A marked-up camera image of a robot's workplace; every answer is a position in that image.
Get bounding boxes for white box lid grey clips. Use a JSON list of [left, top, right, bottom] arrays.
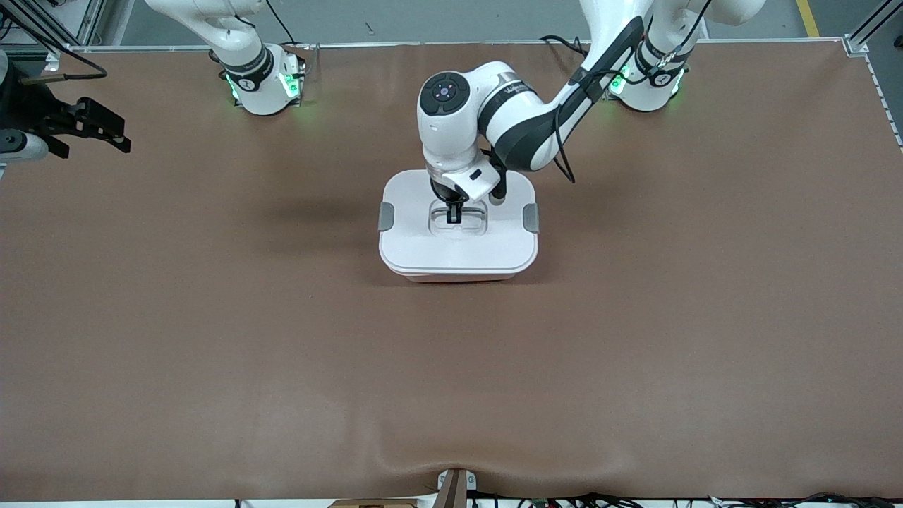
[[377, 169, 540, 276]]

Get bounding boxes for pink plastic box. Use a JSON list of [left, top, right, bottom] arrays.
[[404, 268, 519, 284]]

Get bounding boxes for brown table mat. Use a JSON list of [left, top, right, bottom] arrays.
[[0, 41, 903, 503]]

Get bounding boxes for yellow floor tape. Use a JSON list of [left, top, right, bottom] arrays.
[[796, 0, 823, 37]]

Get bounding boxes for aluminium profile beam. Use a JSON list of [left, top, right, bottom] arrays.
[[847, 0, 903, 43]]

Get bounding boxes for aluminium frame structure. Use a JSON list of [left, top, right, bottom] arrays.
[[0, 0, 135, 54]]

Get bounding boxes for black left base cable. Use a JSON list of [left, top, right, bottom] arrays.
[[540, 34, 590, 57]]

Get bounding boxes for black base cable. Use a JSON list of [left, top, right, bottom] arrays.
[[265, 0, 301, 47], [540, 34, 590, 57]]

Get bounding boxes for black right base cable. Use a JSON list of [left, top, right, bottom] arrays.
[[265, 0, 301, 47]]

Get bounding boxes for metal clamp bracket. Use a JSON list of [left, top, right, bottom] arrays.
[[436, 468, 478, 508]]

